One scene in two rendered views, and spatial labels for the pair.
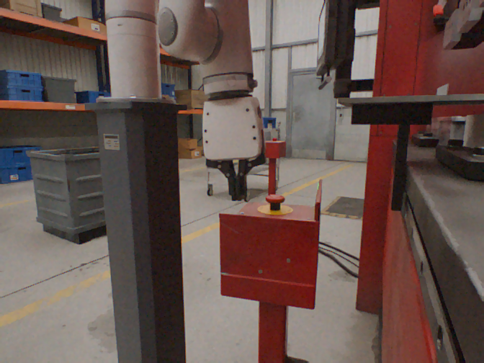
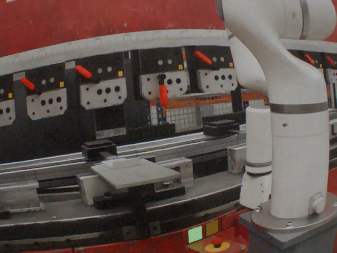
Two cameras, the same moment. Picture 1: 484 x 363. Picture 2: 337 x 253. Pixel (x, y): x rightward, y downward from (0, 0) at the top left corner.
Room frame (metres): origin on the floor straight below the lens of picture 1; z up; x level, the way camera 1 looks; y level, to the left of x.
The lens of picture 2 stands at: (1.39, 0.48, 1.25)
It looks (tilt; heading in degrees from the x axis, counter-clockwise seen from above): 7 degrees down; 221
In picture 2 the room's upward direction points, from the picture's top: 6 degrees counter-clockwise
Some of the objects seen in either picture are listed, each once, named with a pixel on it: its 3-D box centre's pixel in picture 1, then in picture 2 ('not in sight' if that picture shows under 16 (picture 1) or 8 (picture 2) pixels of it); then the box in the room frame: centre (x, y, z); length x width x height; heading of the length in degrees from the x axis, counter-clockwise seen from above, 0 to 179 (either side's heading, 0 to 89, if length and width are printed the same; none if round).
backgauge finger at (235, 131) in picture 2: not in sight; (230, 128); (0.02, -0.40, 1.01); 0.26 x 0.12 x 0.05; 66
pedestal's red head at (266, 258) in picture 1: (276, 232); (227, 248); (0.56, -0.07, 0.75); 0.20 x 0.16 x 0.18; 164
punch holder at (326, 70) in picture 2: not in sight; (329, 67); (-0.50, 0.01, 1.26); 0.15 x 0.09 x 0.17; 156
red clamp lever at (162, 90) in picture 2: not in sight; (161, 89); (0.46, -0.35, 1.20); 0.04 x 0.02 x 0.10; 66
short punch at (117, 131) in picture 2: not in sight; (109, 120); (0.57, -0.48, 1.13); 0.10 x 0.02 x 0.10; 156
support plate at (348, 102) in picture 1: (413, 101); (131, 172); (0.63, -0.34, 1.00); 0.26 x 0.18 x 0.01; 66
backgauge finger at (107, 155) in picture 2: not in sight; (103, 151); (0.50, -0.62, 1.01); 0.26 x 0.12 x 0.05; 66
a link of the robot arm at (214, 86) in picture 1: (230, 87); (259, 164); (0.53, 0.02, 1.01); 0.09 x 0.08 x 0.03; 74
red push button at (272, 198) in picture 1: (275, 204); (217, 243); (0.61, -0.07, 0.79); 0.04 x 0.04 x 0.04
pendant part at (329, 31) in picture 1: (332, 36); not in sight; (1.85, -0.51, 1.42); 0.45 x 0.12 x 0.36; 171
